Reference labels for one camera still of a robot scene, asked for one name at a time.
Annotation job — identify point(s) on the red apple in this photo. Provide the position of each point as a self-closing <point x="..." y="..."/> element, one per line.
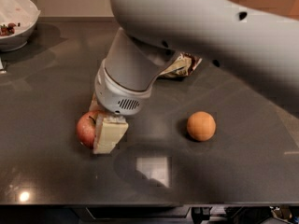
<point x="85" y="129"/>

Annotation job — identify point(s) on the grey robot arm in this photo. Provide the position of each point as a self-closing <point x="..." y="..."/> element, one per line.
<point x="259" y="47"/>

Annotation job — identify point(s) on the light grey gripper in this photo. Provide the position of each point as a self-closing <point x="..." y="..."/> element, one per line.
<point x="114" y="99"/>

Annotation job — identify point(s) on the white bowl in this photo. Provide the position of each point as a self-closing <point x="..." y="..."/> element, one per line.
<point x="24" y="14"/>

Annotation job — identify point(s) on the orange fruit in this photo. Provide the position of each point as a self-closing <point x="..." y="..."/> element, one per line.
<point x="201" y="126"/>

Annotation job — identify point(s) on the brown chip bag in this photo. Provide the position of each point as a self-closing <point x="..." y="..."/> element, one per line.
<point x="183" y="66"/>

